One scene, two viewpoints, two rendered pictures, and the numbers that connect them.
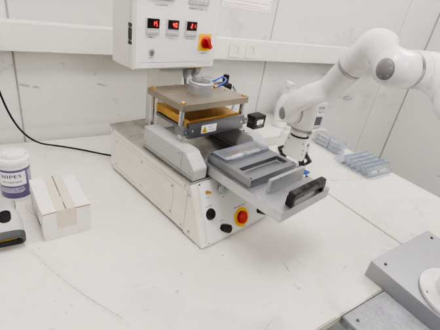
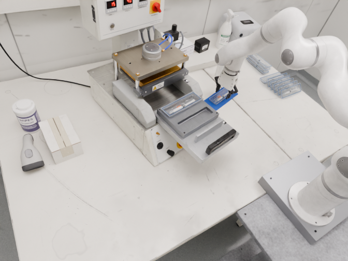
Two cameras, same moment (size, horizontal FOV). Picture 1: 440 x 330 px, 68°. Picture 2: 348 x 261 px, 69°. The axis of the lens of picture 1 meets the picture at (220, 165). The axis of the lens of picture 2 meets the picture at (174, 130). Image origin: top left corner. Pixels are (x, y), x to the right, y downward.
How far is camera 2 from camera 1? 0.34 m
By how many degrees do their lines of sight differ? 22
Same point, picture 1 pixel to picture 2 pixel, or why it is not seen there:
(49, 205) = (55, 144)
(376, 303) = (260, 202)
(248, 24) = not seen: outside the picture
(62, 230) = (66, 157)
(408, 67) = (303, 59)
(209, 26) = not seen: outside the picture
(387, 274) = (270, 186)
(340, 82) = (260, 44)
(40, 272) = (57, 187)
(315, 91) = (242, 47)
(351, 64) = (270, 34)
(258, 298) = (187, 201)
